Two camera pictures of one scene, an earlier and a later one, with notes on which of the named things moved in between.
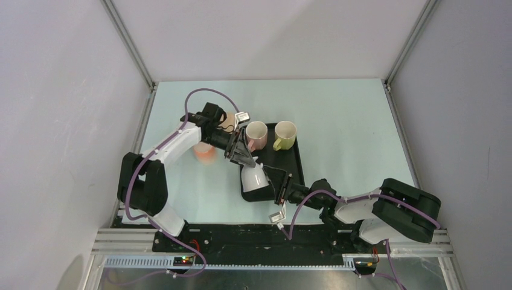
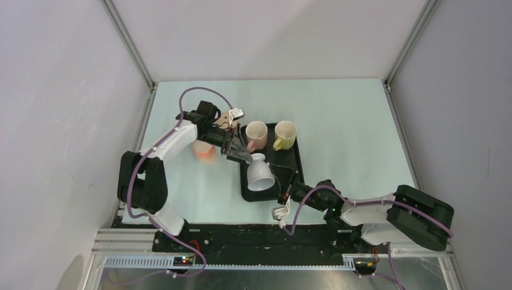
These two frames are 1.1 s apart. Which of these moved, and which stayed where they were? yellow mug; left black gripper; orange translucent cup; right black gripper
Moved: right black gripper
Stayed: left black gripper; yellow mug; orange translucent cup
